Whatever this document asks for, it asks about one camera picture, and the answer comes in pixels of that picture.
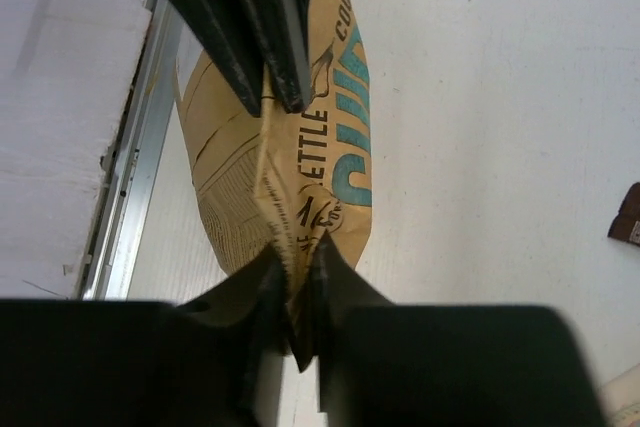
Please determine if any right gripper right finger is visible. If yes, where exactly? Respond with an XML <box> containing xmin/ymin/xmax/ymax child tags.
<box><xmin>305</xmin><ymin>233</ymin><xmax>606</xmax><ymax>426</ymax></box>

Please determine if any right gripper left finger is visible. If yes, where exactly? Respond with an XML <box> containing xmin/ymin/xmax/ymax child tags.
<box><xmin>1</xmin><ymin>247</ymin><xmax>286</xmax><ymax>426</ymax></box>

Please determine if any tan kettle chips bag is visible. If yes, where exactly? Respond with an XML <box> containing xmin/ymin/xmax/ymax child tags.
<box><xmin>174</xmin><ymin>0</ymin><xmax>372</xmax><ymax>368</ymax></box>

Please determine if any brown chocolate bar wrapper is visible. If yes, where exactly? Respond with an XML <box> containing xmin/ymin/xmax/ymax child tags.
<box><xmin>608</xmin><ymin>182</ymin><xmax>640</xmax><ymax>246</ymax></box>

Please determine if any bear print paper bag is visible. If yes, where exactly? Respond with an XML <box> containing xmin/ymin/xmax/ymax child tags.
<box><xmin>600</xmin><ymin>365</ymin><xmax>640</xmax><ymax>427</ymax></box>

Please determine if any aluminium frame rail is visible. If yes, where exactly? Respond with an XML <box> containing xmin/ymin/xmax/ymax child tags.
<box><xmin>80</xmin><ymin>0</ymin><xmax>183</xmax><ymax>301</ymax></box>

